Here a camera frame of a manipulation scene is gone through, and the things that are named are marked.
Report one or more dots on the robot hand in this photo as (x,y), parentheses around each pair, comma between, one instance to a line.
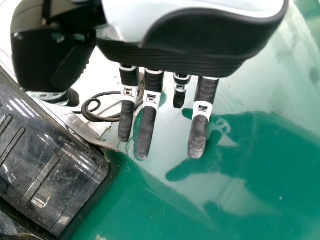
(190,35)

